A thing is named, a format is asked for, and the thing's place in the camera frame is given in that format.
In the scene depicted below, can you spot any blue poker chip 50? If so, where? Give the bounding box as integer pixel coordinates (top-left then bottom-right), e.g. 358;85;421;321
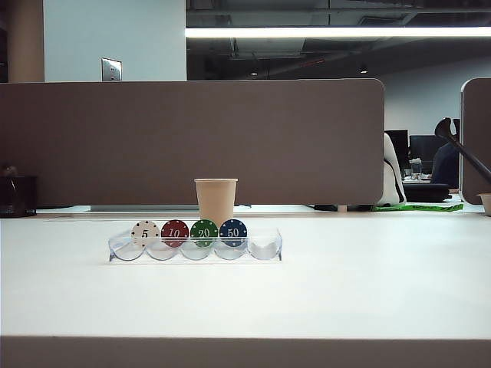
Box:
219;218;249;248

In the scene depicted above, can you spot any beige paper cup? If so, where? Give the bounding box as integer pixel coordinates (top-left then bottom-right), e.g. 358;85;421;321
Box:
193;177;239;231

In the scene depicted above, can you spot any green poker chip 20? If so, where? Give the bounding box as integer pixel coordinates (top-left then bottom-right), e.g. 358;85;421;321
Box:
189;218;219;248

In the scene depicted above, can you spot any clear plastic chip tray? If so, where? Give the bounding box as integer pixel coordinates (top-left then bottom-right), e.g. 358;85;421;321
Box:
107;226;284;263

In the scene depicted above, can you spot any red poker chip 10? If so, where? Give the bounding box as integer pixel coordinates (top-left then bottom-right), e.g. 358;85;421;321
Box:
160;218;189;248

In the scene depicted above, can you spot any white poker chip 5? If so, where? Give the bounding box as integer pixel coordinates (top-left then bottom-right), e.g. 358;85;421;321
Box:
130;219;160;249

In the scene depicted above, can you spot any brown fabric desk partition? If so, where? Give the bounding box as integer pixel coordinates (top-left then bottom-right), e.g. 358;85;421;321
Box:
0;78;386;208
460;77;491;205

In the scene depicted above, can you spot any white chair back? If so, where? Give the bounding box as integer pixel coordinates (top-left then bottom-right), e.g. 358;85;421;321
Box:
383;133;407;206

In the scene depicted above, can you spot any black computer monitor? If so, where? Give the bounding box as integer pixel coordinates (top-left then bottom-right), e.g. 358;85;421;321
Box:
409;134;448;160
384;129;410;169

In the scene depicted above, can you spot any long ceiling light strip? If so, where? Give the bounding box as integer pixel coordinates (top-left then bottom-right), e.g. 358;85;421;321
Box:
186;25;491;38

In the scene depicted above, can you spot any brown foreground panel edge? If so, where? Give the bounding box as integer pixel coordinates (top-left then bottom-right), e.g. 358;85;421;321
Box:
0;335;491;368

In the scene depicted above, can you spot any green tape strip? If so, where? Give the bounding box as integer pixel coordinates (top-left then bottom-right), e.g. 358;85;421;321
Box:
371;202;465;212

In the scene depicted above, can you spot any seated person in blue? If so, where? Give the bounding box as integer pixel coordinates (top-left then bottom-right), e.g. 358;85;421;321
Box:
430;142;460;185

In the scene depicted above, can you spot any black rod with scoop head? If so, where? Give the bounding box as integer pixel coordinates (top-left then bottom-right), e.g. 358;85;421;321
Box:
435;117;491;176

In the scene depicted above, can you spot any small beige paper bowl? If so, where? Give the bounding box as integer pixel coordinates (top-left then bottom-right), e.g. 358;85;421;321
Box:
476;192;491;217

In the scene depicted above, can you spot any metal wall switch plate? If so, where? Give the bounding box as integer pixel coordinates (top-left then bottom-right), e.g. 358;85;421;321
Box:
101;57;124;83

